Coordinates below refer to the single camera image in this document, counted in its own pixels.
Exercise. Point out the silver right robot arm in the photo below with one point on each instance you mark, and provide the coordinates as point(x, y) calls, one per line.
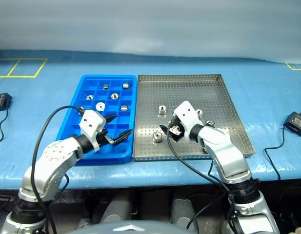
point(221, 143)

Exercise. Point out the grey rounded shape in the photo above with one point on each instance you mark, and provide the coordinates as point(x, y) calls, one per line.
point(116, 209)
point(182, 212)

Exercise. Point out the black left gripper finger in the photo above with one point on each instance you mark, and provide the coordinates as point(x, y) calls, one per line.
point(110, 119)
point(122, 137)

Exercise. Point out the black power adapter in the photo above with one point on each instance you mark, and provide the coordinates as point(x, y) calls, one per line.
point(1, 101)
point(295, 123)

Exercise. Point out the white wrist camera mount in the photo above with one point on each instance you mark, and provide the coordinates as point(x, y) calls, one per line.
point(91, 122)
point(189, 114)

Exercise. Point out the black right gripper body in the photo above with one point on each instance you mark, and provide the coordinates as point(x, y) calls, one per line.
point(178, 129)

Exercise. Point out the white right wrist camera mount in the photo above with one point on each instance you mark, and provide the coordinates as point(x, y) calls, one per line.
point(189, 114)

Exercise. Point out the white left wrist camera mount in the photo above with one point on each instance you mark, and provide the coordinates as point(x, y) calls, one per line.
point(91, 122)

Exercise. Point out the perforated metal tray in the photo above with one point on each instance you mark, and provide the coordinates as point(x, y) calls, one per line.
point(165, 92)

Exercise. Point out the blue plastic table cover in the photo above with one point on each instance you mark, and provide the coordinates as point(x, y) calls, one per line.
point(165, 175)

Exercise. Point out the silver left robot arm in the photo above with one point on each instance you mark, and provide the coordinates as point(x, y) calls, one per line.
point(57, 153)

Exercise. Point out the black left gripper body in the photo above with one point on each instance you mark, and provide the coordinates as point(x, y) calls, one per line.
point(104, 137)

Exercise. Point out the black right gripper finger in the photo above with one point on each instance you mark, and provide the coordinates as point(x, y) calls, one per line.
point(164, 128)
point(177, 139)

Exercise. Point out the blue compartment tray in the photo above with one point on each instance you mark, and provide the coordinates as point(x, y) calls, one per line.
point(75, 126)

